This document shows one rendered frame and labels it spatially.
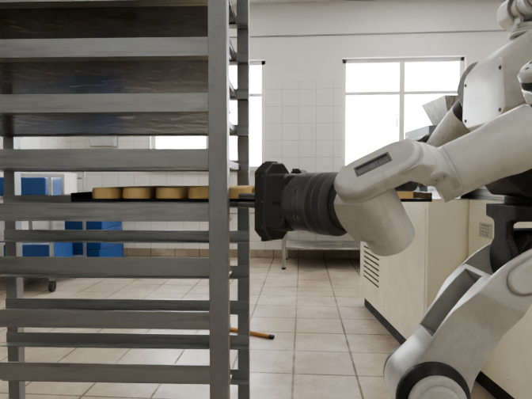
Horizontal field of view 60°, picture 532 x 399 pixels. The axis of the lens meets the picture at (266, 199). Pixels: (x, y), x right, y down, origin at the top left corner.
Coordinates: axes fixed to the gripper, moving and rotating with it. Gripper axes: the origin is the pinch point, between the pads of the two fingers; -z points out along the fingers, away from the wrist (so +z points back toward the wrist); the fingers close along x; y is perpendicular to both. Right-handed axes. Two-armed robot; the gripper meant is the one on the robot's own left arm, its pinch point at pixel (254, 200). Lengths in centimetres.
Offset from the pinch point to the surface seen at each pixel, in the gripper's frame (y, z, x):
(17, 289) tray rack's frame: 16, -76, -25
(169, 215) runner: 10.2, -9.7, -2.6
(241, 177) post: -25.4, -33.7, 4.2
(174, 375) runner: 9.5, -9.3, -29.4
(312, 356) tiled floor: -131, -102, -88
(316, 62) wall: -362, -303, 144
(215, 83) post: 6.6, -1.7, 18.3
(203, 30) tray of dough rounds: -3.3, -19.1, 32.8
